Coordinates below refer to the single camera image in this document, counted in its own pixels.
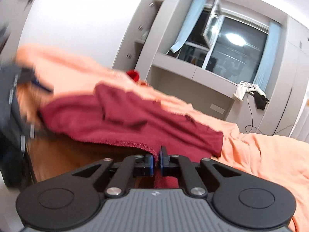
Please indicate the grey wardrobe cabinet unit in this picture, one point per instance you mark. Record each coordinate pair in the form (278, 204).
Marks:
(287, 90)

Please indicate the orange bed blanket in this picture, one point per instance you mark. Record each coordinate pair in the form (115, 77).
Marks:
(279, 159)

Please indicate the dark red knit sweater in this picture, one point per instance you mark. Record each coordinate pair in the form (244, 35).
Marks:
(112, 123)

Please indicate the white cloth on ledge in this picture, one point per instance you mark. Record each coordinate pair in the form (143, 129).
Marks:
(244, 87)

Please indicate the light blue curtain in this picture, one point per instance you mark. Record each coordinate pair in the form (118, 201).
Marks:
(190, 21)
(269, 55)

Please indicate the bright red cloth item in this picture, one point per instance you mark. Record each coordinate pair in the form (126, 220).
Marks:
(134, 75)

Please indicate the black cloth on ledge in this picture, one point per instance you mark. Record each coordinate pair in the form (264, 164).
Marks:
(260, 101)

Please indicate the left light blue curtain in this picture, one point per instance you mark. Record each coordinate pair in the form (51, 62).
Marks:
(190, 21)

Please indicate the right light blue curtain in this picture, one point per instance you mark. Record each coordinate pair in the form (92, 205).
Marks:
(269, 55)

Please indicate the open grey cabinet door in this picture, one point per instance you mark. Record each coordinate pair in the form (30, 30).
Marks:
(136, 35)

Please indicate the glass window with frame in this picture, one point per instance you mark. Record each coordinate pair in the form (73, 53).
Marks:
(224, 44)

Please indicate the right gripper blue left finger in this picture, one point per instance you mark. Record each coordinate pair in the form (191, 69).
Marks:
(125, 173)

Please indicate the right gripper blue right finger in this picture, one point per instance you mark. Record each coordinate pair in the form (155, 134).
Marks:
(181, 168)

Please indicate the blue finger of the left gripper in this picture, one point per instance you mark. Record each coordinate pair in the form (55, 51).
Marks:
(36, 83)

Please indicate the white wall socket plate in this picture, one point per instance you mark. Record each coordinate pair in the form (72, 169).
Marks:
(217, 109)

